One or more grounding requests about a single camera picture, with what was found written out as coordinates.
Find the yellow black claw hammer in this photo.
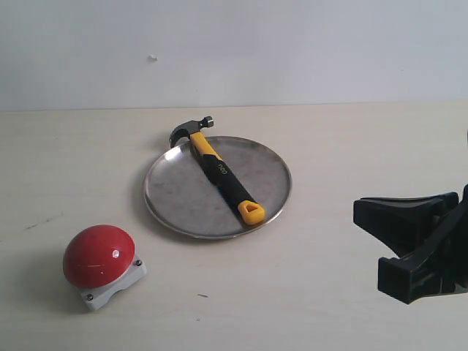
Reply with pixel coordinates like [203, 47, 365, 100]
[169, 116, 266, 226]

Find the red dome push button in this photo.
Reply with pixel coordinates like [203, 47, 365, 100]
[62, 224, 147, 312]

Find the round steel plate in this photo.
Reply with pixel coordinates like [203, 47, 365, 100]
[143, 136, 293, 240]

